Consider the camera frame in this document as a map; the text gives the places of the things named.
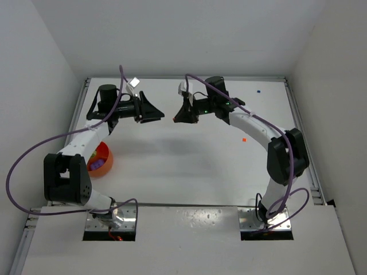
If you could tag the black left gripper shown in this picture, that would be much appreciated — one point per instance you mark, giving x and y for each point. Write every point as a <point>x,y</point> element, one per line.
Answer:
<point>140,106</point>

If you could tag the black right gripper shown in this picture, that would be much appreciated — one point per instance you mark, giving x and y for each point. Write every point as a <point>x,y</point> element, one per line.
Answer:
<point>194,107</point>

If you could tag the orange divided round container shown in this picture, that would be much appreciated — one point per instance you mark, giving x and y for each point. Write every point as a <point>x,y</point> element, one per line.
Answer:
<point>103,152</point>

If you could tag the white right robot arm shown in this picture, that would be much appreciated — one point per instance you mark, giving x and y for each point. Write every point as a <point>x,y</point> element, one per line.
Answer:
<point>287,157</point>

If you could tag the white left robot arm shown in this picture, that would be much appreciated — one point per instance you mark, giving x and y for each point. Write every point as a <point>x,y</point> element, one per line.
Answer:
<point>66,178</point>

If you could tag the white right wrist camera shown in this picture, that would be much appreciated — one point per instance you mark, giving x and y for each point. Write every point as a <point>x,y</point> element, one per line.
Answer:
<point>186,91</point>

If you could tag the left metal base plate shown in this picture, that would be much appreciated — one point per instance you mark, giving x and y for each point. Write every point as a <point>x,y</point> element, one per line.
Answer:
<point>122,220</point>

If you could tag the aluminium frame rail right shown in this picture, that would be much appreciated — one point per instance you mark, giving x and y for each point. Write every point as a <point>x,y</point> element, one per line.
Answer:
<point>317,193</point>

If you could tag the aluminium frame rail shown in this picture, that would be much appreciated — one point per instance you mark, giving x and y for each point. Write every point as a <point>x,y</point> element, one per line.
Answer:
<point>31,221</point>
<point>317,193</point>

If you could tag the aluminium frame rail left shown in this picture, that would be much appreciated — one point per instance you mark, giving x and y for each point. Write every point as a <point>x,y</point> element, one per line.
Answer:
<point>31,221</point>

